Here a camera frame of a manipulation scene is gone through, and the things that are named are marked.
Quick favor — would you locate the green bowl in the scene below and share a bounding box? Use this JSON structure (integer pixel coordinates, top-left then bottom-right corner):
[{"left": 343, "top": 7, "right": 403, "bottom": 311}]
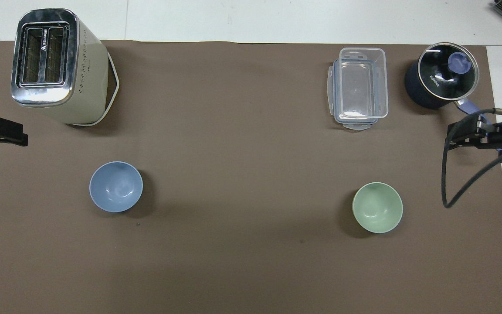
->
[{"left": 352, "top": 182, "right": 404, "bottom": 234}]

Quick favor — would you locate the blue bowl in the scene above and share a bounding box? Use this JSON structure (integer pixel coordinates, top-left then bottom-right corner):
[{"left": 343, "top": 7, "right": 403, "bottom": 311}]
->
[{"left": 89, "top": 161, "right": 144, "bottom": 213}]

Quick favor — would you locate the glass pot lid blue knob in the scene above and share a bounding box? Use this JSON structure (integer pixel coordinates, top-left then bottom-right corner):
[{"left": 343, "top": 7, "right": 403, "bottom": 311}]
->
[{"left": 417, "top": 42, "right": 480, "bottom": 101}]

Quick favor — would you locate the dark blue pot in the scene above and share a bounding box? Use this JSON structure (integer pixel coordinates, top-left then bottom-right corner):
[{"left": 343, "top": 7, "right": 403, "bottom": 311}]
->
[{"left": 404, "top": 42, "right": 502, "bottom": 152}]

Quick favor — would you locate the clear container lid blue seal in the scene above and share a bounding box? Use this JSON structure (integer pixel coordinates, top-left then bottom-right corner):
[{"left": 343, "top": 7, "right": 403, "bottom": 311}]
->
[{"left": 327, "top": 59, "right": 385, "bottom": 131}]

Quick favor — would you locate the clear plastic container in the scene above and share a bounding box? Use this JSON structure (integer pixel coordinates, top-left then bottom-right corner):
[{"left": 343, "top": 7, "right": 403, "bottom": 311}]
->
[{"left": 338, "top": 47, "right": 389, "bottom": 121}]

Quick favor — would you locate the cream and chrome toaster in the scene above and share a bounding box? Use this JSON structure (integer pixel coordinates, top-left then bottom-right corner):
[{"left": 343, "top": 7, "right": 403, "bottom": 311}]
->
[{"left": 10, "top": 8, "right": 120, "bottom": 127}]

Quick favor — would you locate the black cable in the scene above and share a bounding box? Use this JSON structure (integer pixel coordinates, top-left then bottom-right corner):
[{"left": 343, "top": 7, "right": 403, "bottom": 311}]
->
[{"left": 441, "top": 108, "right": 502, "bottom": 209}]

